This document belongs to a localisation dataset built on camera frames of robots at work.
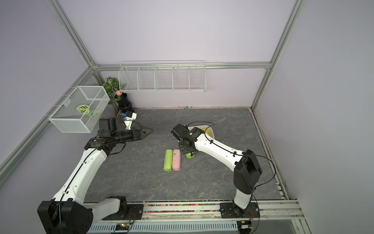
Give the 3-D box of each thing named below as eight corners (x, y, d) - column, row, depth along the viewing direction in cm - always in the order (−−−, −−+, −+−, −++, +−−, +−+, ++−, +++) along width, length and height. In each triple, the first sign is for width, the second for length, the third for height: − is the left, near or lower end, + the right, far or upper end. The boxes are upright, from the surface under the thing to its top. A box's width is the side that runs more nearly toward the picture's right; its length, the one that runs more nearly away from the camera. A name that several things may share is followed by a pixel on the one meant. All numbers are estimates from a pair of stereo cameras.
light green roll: (163, 170, 90) (162, 168, 87) (166, 151, 98) (165, 149, 96) (171, 170, 90) (171, 168, 87) (173, 151, 98) (173, 149, 96)
